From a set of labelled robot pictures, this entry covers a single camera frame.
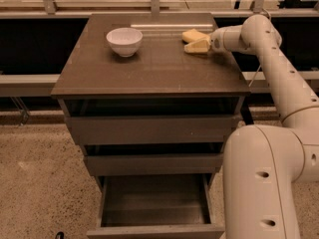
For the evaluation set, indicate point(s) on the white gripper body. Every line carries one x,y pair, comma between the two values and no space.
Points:
216,41

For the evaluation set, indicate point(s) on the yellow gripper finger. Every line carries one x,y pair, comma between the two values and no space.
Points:
200,46

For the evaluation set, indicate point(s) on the yellow sponge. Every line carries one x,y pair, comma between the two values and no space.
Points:
193,35

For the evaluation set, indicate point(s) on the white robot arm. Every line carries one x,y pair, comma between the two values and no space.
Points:
261,162

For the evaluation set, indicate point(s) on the grey top drawer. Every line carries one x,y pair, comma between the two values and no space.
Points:
147,130

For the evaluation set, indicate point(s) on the grey drawer cabinet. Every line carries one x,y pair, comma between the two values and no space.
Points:
159,80

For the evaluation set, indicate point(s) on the grey middle drawer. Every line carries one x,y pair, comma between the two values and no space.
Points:
151,164

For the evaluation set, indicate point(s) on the grey open bottom drawer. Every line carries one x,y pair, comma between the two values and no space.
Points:
156,207

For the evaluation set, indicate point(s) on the white ceramic bowl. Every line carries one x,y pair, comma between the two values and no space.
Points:
125,41

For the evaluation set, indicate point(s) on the metal window frame post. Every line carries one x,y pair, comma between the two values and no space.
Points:
155,8

